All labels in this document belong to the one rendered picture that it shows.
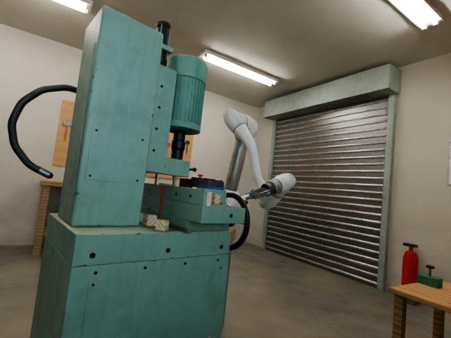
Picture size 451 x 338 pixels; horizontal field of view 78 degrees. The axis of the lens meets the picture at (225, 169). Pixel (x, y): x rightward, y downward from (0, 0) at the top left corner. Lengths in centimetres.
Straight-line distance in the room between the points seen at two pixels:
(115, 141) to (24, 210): 347
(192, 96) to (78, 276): 77
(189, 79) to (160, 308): 87
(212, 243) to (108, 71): 71
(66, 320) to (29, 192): 352
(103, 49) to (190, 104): 38
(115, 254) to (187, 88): 69
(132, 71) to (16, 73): 354
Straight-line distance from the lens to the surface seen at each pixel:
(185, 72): 123
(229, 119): 188
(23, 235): 445
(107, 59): 105
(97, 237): 90
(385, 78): 395
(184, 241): 103
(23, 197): 438
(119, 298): 97
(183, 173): 121
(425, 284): 216
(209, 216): 99
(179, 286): 106
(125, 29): 111
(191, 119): 119
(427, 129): 386
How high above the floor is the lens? 96
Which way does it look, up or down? 4 degrees up
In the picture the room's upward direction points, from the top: 6 degrees clockwise
